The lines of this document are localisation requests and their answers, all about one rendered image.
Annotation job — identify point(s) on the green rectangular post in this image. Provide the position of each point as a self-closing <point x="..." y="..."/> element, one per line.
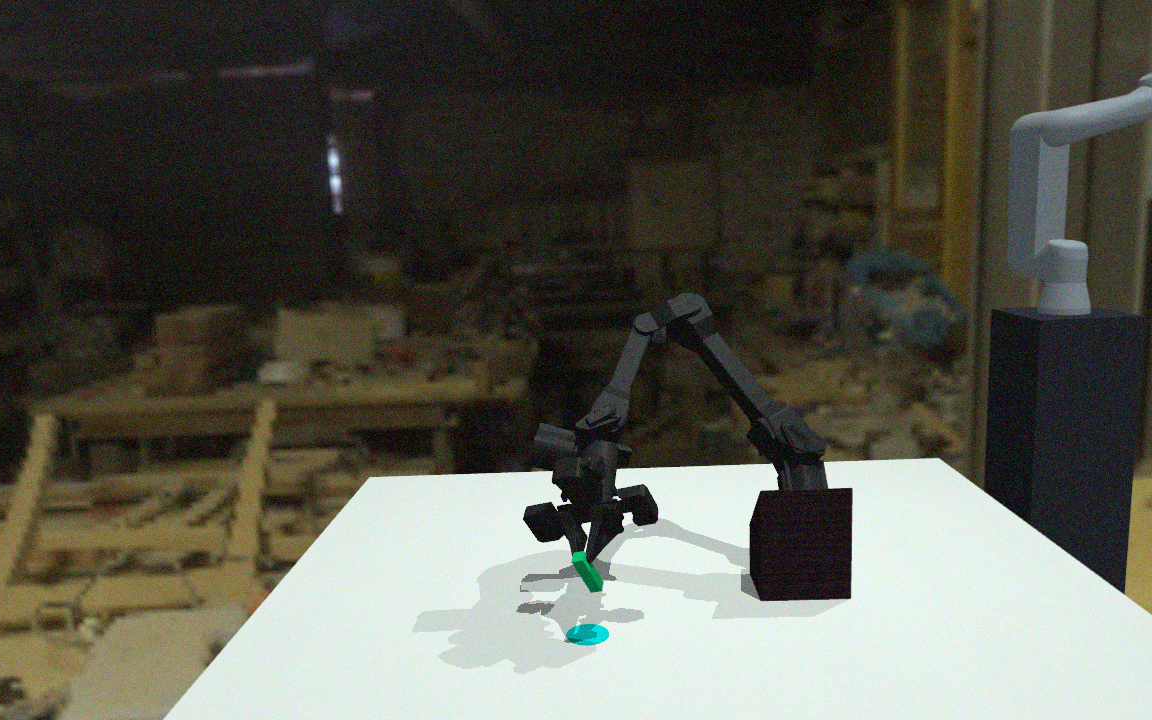
<point x="587" y="572"/>

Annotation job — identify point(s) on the cyan flat circle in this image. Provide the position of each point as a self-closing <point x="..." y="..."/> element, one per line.
<point x="587" y="634"/>

